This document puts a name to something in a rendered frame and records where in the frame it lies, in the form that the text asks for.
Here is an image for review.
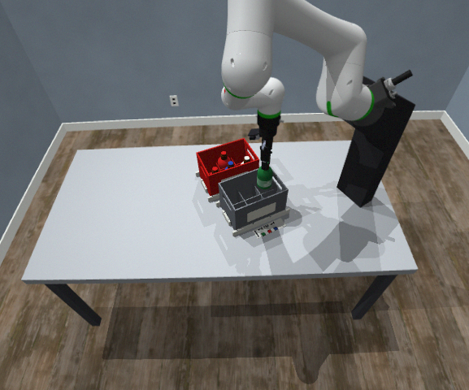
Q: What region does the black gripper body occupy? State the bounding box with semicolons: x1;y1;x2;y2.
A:
258;127;277;145

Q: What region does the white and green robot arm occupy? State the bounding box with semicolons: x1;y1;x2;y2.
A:
221;0;413;129

